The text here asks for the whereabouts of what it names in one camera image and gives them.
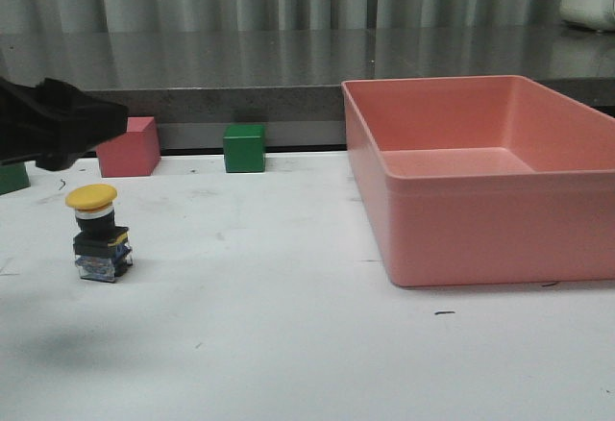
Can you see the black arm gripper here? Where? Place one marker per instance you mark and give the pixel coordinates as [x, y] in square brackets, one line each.
[54, 124]

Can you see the yellow push button switch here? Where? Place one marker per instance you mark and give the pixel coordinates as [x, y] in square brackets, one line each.
[102, 248]

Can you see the green cube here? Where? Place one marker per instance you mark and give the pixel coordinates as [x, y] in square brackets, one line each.
[244, 148]
[13, 177]

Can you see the pink plastic bin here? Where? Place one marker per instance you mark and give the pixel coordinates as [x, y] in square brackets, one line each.
[482, 180]

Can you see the grey stone counter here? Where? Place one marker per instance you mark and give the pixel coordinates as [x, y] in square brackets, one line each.
[196, 83]

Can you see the green cube left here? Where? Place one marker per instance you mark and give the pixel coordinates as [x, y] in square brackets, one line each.
[13, 177]

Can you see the green cube right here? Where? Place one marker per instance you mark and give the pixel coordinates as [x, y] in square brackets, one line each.
[244, 148]

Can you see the pink cube at back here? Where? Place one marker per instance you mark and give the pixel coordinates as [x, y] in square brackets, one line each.
[133, 154]

